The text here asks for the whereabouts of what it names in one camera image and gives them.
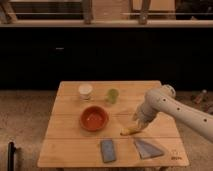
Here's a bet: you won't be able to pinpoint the white plastic cup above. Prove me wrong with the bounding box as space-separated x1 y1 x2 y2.
78 84 93 100

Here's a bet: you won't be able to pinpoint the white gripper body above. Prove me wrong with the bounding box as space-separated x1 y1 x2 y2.
133 103 158 126

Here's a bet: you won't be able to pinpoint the yellow banana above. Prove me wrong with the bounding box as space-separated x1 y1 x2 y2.
121 127 141 136

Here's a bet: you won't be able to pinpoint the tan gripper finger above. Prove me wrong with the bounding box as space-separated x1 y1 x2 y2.
134 122 141 131
140 124 149 131

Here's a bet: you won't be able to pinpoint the blue wedge cloth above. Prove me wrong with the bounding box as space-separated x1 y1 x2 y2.
134 139 164 159

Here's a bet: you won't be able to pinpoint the wooden folding table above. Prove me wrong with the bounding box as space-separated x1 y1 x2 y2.
37 81 189 168

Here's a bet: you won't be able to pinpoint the black pole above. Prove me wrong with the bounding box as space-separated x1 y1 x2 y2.
7 142 16 171

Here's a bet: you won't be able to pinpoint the black cabinet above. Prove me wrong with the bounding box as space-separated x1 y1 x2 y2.
0 27 213 90

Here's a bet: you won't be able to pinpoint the blue rectangular sponge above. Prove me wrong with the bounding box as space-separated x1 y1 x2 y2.
100 139 116 163

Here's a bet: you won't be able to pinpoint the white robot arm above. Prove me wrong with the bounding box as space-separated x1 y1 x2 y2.
134 85 213 143

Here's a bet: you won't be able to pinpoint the red bowl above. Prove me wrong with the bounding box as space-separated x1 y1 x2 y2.
79 106 109 132

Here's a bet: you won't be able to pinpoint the green plastic cup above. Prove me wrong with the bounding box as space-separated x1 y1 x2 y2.
106 89 119 104

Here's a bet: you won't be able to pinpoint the wooden chair legs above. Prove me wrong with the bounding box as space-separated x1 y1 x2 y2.
0 0 151 25

